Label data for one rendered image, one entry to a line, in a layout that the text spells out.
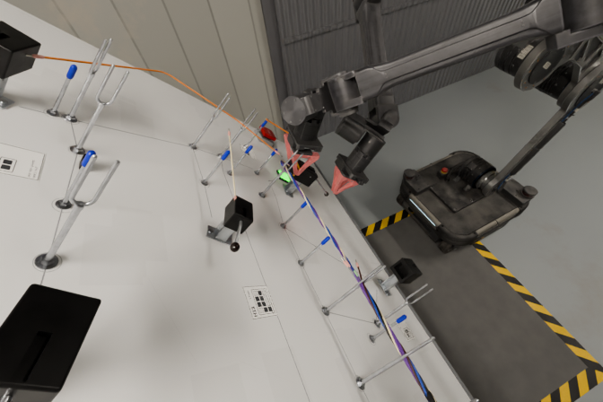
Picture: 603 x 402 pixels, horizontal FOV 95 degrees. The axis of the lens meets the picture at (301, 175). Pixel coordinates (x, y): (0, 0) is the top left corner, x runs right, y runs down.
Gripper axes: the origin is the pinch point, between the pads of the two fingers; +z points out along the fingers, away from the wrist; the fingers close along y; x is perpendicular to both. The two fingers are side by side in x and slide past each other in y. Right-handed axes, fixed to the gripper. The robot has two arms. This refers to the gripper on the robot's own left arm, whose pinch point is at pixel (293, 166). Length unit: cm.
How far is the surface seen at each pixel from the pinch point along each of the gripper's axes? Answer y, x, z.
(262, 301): 34.0, -13.9, 2.4
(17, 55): 14, -45, -21
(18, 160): 21.2, -43.7, -11.6
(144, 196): 20.2, -31.0, -5.7
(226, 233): 24.6, -19.1, -2.3
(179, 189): 15.8, -26.5, -3.7
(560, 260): 5, 181, 47
